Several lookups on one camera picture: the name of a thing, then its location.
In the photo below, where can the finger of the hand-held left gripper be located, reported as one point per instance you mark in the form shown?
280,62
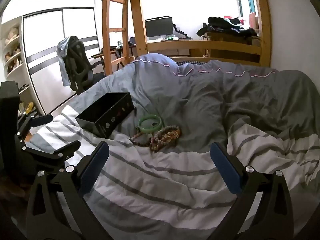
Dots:
60,153
40,120

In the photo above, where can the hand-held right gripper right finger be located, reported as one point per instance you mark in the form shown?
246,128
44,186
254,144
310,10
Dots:
225,171

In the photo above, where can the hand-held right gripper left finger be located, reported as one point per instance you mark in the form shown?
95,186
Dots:
95,170

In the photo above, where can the black rectangular box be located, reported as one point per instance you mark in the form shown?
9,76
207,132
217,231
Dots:
117,117

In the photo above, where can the green jade bangle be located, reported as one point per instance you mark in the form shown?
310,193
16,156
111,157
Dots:
144,129

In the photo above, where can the white shelf unit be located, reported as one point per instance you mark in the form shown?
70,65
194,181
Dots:
15,57

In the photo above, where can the denim shirt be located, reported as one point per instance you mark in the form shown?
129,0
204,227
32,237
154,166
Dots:
63,60

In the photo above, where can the white sliding door wardrobe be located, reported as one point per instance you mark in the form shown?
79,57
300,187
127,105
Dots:
47,55

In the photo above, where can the black office chair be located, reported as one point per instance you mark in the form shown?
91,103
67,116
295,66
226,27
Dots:
80,65

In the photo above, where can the grey striped duvet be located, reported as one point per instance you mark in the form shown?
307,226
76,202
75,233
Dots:
200,105

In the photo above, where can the beige plush toy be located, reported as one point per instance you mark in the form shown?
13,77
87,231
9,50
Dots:
12,36

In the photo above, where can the wooden folding table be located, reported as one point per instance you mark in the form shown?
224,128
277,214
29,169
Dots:
100,55

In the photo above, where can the checkered bed sheet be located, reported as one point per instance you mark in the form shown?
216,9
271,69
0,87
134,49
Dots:
190,61

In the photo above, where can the wooden cabinet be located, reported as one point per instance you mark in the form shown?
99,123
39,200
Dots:
225,42

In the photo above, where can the wooden desk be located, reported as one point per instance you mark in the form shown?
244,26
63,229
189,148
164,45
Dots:
175,39

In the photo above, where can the pile of dark clothes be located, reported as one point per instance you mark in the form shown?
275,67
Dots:
225,26

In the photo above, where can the black computer monitor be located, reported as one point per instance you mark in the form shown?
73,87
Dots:
158,27

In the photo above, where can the wooden bunk bed frame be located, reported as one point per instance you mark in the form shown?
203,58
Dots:
138,17

